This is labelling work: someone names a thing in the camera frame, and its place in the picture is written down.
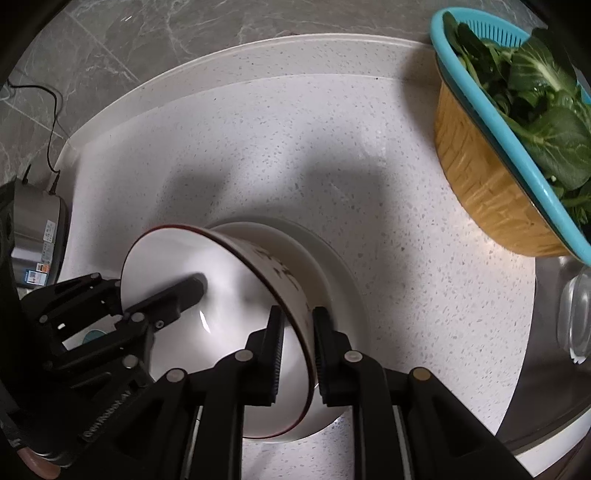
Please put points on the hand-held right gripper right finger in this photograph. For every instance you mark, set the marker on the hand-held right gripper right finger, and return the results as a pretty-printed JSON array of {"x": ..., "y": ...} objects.
[{"x": 321, "y": 357}]

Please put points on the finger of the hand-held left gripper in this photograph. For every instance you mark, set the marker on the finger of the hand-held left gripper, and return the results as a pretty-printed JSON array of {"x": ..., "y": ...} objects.
[
  {"x": 78, "y": 295},
  {"x": 180, "y": 295}
]

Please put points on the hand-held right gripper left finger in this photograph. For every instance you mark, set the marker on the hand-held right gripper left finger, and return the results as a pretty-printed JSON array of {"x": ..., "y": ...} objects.
[{"x": 276, "y": 357}]

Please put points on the floral bowl with red rim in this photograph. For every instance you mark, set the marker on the floral bowl with red rim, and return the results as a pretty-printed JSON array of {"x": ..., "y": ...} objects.
[{"x": 221, "y": 300}]

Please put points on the large white plate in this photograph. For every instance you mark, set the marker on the large white plate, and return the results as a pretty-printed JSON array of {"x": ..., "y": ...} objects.
[{"x": 344, "y": 300}]

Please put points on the white bowl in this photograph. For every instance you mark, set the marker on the white bowl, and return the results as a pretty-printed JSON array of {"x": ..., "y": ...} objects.
[{"x": 281, "y": 249}]

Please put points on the large teal-rimmed plate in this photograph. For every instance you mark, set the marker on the large teal-rimmed plate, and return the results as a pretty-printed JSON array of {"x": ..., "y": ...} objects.
[{"x": 94, "y": 335}]

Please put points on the silver rice cooker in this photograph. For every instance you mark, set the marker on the silver rice cooker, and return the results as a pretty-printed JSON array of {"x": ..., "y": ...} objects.
[{"x": 39, "y": 230}]

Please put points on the stainless steel sink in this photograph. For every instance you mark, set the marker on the stainless steel sink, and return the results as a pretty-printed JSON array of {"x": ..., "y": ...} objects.
[{"x": 545, "y": 392}]

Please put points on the yellow plastic basin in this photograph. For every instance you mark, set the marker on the yellow plastic basin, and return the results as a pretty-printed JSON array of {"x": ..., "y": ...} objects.
[{"x": 485, "y": 184}]

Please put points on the clear glass container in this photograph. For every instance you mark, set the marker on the clear glass container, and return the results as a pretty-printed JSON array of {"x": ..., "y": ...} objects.
[{"x": 577, "y": 318}]

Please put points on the teal colander basket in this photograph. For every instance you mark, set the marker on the teal colander basket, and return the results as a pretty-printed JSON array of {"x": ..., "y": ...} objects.
[{"x": 480, "y": 74}]

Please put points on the green leafy vegetables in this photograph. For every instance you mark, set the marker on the green leafy vegetables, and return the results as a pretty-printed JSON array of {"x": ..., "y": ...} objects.
[{"x": 545, "y": 92}]

